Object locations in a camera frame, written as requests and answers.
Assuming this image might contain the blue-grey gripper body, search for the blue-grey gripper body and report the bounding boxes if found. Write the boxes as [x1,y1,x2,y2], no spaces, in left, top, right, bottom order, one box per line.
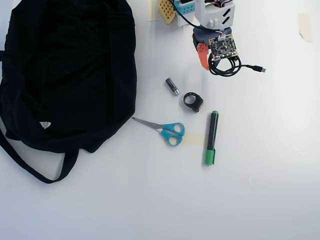
[191,25,233,49]

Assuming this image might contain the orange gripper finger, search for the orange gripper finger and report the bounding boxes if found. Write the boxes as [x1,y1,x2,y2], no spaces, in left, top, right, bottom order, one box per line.
[195,41,211,71]

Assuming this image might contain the black braided USB cable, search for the black braided USB cable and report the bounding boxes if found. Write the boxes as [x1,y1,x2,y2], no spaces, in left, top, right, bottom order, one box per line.
[208,53,267,78]

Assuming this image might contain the white and teal robot base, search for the white and teal robot base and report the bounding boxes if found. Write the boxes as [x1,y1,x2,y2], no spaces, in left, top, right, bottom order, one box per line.
[173,0,196,27]

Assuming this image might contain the black fabric bag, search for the black fabric bag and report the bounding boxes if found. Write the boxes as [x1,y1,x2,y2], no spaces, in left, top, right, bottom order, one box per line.
[0,0,139,185]

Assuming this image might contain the yellow perforated block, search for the yellow perforated block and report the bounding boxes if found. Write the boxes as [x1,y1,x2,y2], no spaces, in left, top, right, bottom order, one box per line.
[158,0,178,26]

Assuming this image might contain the black cylindrical battery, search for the black cylindrical battery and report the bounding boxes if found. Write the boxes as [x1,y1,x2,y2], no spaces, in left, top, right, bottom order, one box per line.
[164,77,181,97]

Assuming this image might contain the beige masking tape strip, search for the beige masking tape strip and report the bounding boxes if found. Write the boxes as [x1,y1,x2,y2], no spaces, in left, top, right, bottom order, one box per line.
[184,133,206,147]
[297,12,314,44]
[147,0,161,22]

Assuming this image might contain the black marker with green cap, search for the black marker with green cap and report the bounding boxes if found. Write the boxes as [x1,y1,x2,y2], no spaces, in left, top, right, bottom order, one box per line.
[204,110,220,166]

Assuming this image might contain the camera circuit board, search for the camera circuit board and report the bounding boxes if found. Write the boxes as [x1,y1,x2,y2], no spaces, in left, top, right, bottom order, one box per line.
[208,34,239,63]

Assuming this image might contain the black ring-shaped strap device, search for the black ring-shaped strap device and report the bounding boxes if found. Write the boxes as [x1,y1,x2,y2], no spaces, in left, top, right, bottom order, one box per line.
[182,91,204,114]

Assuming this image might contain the blue-handled scissors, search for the blue-handled scissors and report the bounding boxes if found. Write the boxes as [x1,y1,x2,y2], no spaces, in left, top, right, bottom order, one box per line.
[131,116,186,147]

